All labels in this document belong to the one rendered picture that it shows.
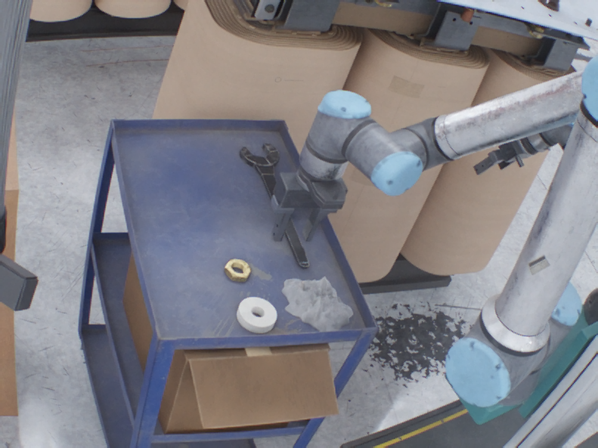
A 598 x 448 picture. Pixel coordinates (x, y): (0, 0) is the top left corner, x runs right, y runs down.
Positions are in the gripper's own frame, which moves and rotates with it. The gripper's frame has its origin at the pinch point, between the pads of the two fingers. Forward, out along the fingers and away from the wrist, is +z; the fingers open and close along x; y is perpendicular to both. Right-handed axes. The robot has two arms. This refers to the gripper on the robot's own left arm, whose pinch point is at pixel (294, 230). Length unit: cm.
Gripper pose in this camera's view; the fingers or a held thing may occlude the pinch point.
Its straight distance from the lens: 178.5
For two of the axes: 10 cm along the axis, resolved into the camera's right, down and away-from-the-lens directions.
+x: -9.1, 0.1, -4.2
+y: -3.0, -7.1, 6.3
